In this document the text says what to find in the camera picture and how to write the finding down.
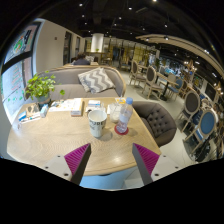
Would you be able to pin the ceiling spotlights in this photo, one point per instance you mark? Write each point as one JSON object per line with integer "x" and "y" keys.
{"x": 166, "y": 37}

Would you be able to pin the clear blue-capped water bottle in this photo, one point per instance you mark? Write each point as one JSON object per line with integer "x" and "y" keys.
{"x": 124, "y": 116}

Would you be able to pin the clear plastic cup with straw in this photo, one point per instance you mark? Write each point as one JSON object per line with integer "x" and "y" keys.
{"x": 115, "y": 114}

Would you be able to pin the person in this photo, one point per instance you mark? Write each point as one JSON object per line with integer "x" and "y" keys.
{"x": 81, "y": 60}

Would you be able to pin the group of dining chairs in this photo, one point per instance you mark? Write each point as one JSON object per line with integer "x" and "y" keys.
{"x": 193, "y": 103}

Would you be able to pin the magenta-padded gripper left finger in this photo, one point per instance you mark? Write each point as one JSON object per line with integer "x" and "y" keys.
{"x": 76, "y": 159}

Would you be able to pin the white round column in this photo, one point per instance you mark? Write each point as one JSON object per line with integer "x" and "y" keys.
{"x": 97, "y": 42}

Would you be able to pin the white tube with green print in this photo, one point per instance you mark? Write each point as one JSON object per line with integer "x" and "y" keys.
{"x": 31, "y": 118}

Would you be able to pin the green potted plant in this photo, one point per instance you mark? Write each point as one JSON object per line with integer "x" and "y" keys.
{"x": 41, "y": 86}

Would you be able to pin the brown kraft paper card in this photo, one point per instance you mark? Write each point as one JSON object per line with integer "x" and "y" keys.
{"x": 32, "y": 109}

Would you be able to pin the dark framed wall poster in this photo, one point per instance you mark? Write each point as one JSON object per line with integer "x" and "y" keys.
{"x": 21, "y": 41}

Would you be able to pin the white printed mug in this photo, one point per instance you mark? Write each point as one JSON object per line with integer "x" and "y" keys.
{"x": 97, "y": 125}

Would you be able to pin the small blue box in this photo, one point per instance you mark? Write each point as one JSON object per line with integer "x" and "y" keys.
{"x": 22, "y": 116}

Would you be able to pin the white and orange box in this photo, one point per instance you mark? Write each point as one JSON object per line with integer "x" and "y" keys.
{"x": 70, "y": 106}

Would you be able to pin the grey curved sofa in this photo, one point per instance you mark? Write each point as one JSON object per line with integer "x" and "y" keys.
{"x": 68, "y": 80}

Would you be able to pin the dark grey tufted armchair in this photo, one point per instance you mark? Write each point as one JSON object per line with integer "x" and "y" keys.
{"x": 158, "y": 121}

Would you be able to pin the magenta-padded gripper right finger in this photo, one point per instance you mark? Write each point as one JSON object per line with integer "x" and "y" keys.
{"x": 148, "y": 159}

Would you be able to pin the grey chevron cushion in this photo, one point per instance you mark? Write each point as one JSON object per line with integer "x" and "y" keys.
{"x": 96, "y": 80}

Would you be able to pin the white and blue packet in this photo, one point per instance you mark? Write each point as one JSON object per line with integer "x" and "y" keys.
{"x": 94, "y": 103}

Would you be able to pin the flat round red coaster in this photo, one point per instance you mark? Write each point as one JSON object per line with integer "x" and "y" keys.
{"x": 119, "y": 132}

